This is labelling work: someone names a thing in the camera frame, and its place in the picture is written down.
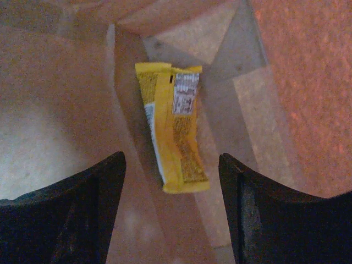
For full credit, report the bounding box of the red paper bag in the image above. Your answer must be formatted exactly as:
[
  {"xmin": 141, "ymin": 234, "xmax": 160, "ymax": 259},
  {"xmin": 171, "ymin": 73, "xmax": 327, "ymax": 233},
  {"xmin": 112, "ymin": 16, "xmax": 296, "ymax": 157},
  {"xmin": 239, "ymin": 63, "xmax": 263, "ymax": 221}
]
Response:
[{"xmin": 1, "ymin": 1, "xmax": 351, "ymax": 263}]

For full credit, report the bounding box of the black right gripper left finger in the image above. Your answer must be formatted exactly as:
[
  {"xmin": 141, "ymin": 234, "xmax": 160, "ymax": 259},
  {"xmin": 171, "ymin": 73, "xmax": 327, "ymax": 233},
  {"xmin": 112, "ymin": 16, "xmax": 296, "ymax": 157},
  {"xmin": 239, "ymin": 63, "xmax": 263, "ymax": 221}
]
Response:
[{"xmin": 1, "ymin": 152, "xmax": 126, "ymax": 263}]

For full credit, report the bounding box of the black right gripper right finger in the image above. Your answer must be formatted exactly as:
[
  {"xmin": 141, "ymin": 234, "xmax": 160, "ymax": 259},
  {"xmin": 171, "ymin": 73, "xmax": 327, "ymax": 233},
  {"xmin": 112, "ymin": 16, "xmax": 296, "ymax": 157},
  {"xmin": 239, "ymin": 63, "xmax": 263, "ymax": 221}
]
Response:
[{"xmin": 218, "ymin": 153, "xmax": 351, "ymax": 263}]

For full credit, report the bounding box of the yellow snack bar wrapper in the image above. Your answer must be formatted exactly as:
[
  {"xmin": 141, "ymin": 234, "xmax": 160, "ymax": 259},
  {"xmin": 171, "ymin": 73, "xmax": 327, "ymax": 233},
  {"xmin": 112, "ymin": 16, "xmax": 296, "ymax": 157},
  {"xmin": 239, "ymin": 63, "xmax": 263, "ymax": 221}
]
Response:
[{"xmin": 135, "ymin": 62, "xmax": 210, "ymax": 194}]

